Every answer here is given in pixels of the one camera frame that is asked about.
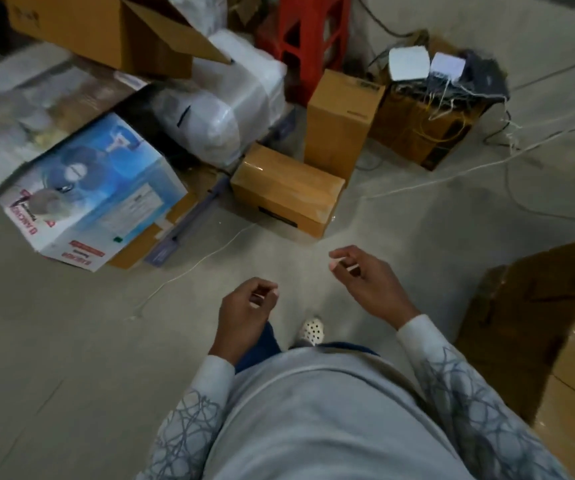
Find person's right hand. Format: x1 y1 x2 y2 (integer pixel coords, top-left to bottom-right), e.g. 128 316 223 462
329 245 421 331

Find small taped cardboard box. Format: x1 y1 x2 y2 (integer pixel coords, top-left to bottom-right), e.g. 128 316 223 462
230 143 346 239

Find white plastic wrapped bundle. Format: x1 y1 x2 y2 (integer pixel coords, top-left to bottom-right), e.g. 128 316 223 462
190 29 288 145

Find cardboard box with cables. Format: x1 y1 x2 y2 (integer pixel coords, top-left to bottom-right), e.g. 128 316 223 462
370 31 499 171

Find clear plastic wrapped bundle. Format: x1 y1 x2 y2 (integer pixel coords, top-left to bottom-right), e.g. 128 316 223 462
145 85 243 168

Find person's blue trousers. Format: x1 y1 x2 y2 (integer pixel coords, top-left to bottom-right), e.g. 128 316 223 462
234 322 379 374

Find large flat cardboard carton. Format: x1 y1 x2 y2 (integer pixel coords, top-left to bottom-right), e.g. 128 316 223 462
455 234 575 480

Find person's left hand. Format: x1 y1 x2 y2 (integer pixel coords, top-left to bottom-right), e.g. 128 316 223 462
208 277 279 366

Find thin white floor cable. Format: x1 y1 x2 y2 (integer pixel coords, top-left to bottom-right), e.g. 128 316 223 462
128 222 258 320

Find open large cardboard box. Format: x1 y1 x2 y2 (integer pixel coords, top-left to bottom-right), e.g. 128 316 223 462
5 0 232 80

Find red plastic stool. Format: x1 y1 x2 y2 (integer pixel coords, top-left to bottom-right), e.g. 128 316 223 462
276 0 352 106

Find small white network device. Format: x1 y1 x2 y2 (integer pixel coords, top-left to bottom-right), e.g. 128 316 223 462
428 52 467 85

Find long white cable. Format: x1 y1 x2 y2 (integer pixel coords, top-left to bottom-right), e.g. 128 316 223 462
355 115 575 201

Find blue fan box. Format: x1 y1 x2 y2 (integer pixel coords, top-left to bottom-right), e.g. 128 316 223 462
0 113 188 273

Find grey printed flat carton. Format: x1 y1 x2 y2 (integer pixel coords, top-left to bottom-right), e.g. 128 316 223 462
0 42 148 206

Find white square network device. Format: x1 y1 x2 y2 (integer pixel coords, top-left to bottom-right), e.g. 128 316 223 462
388 45 431 82

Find person's grey shirt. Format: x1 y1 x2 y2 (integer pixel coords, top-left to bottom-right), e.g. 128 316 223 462
202 346 473 480

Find black network device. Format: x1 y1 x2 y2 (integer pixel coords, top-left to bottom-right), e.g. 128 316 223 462
460 50 510 100

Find white perforated shoe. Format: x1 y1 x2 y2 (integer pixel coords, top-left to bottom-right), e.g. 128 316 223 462
294 316 326 348

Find person's right forearm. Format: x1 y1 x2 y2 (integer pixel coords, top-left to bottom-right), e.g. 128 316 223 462
396 314 575 480

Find tall brown cardboard box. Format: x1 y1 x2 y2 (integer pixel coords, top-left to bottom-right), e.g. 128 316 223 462
304 69 386 186

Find person's left forearm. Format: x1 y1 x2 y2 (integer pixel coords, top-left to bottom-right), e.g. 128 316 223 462
137 354 236 480

